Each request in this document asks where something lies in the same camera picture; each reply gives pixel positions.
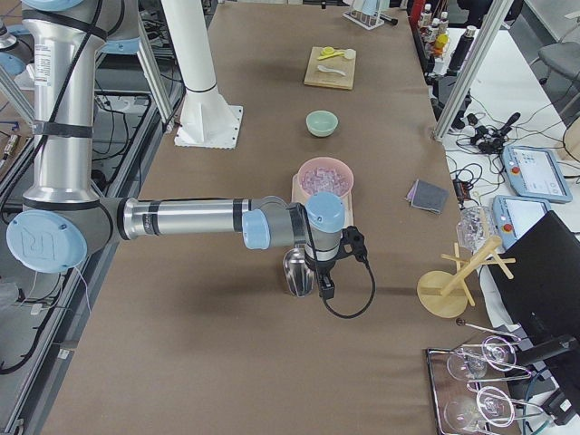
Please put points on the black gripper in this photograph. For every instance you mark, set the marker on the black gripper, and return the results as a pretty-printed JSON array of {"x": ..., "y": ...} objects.
[{"x": 323, "y": 268}]

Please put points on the white ceramic spoon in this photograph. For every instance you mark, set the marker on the white ceramic spoon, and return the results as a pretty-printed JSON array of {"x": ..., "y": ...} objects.
[{"x": 324, "y": 69}]

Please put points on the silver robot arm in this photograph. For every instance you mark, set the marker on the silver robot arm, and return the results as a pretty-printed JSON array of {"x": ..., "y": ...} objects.
[{"x": 64, "y": 219}]

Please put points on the metal ice scoop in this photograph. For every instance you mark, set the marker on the metal ice scoop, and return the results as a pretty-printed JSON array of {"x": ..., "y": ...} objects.
[{"x": 299, "y": 277}]

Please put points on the pink bowl of ice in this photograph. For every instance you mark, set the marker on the pink bowl of ice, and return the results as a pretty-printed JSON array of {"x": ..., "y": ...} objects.
[{"x": 324, "y": 174}]

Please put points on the clear plastic ice bag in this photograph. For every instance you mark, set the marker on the clear plastic ice bag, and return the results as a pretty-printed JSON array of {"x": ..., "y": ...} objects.
[{"x": 476, "y": 225}]

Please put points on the mint green bowl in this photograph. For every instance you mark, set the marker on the mint green bowl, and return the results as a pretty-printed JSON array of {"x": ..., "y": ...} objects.
[{"x": 321, "y": 123}]

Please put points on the cream plastic tray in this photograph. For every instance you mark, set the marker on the cream plastic tray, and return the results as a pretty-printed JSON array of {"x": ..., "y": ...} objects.
[{"x": 300, "y": 196}]

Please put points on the wooden mug tree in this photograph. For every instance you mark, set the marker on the wooden mug tree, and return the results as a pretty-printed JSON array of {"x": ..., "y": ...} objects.
[{"x": 447, "y": 295}]

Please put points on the grey folded cloth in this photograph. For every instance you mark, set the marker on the grey folded cloth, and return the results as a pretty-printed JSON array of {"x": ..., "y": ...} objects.
[{"x": 426, "y": 196}]

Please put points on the upper wine glass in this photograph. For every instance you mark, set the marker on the upper wine glass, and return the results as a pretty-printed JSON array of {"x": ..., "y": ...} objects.
[{"x": 471, "y": 362}]

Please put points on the wine glass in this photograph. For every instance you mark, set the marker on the wine glass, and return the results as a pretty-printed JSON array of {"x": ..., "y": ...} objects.
[
  {"x": 471, "y": 362},
  {"x": 488, "y": 408}
]

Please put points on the lower teach pendant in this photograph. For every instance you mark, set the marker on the lower teach pendant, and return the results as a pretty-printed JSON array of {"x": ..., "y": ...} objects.
[{"x": 514, "y": 216}]

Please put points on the teach pendant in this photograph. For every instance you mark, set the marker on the teach pendant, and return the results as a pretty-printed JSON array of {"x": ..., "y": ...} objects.
[
  {"x": 514, "y": 216},
  {"x": 534, "y": 173}
]

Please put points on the lower wine glass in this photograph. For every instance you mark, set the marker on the lower wine glass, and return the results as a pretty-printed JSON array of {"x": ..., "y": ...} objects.
[{"x": 488, "y": 408}]

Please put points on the black monitor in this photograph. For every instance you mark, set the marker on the black monitor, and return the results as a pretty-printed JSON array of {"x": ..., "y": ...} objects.
[{"x": 543, "y": 295}]

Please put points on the bamboo cutting board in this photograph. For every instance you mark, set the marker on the bamboo cutting board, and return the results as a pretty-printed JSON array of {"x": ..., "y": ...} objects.
[{"x": 329, "y": 80}]

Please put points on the upper teach pendant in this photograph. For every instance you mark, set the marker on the upper teach pendant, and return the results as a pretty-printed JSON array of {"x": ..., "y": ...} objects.
[{"x": 534, "y": 173}]

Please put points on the black water bottle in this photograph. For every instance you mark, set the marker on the black water bottle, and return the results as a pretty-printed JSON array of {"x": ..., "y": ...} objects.
[{"x": 461, "y": 51}]

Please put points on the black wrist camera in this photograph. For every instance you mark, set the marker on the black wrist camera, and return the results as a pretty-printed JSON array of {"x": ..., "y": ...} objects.
[{"x": 352, "y": 244}]

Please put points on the aluminium frame post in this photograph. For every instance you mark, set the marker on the aluminium frame post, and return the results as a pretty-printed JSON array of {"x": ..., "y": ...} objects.
[{"x": 483, "y": 41}]

